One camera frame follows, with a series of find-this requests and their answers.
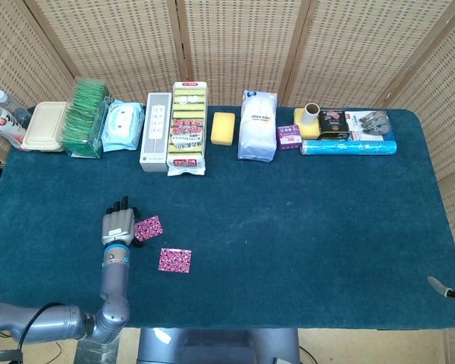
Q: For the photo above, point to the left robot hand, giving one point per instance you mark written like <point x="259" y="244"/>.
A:
<point x="117" y="227"/>

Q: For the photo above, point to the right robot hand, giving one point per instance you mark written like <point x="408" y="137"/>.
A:
<point x="438" y="284"/>

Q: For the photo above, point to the pink patterned packet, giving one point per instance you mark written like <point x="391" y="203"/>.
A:
<point x="174" y="260"/>
<point x="149" y="228"/>

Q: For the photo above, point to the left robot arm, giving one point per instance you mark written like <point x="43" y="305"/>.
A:
<point x="113" y="277"/>

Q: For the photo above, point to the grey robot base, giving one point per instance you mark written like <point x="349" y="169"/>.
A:
<point x="220" y="347"/>

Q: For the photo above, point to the white power strip box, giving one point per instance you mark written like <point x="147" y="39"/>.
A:
<point x="155" y="132"/>

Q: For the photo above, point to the light blue wet wipes pack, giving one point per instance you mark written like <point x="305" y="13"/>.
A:
<point x="121" y="125"/>

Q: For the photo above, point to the clear box green tea bags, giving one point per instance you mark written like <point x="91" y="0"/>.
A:
<point x="81" y="121"/>

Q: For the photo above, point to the yellow sponge multipack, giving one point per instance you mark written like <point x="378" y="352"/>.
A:
<point x="187" y="129"/>

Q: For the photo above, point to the beige lidded food box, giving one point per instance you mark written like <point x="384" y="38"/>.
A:
<point x="43" y="127"/>

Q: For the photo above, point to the metal table foot plate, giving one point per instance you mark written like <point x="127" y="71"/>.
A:
<point x="98" y="354"/>

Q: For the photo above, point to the blue felt table mat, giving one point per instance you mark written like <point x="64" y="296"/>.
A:
<point x="250" y="227"/>

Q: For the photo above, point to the plain yellow sponge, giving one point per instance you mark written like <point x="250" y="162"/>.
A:
<point x="223" y="129"/>

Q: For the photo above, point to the white bottle red label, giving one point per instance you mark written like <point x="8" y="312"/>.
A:
<point x="4" y="127"/>

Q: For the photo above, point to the blue cling film roll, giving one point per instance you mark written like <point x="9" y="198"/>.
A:
<point x="349" y="148"/>

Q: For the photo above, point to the clear bottle white cap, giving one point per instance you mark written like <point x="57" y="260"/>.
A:
<point x="7" y="104"/>

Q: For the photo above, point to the white paper bag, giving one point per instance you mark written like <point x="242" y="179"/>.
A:
<point x="256" y="129"/>

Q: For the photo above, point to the black tin can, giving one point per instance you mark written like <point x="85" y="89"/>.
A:
<point x="333" y="125"/>

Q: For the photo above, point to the small purple box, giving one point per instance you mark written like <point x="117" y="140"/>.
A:
<point x="288" y="138"/>

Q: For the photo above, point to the white paper roll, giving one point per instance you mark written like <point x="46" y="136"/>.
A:
<point x="311" y="113"/>

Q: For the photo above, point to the woven bamboo folding screen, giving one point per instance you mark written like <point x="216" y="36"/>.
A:
<point x="242" y="45"/>

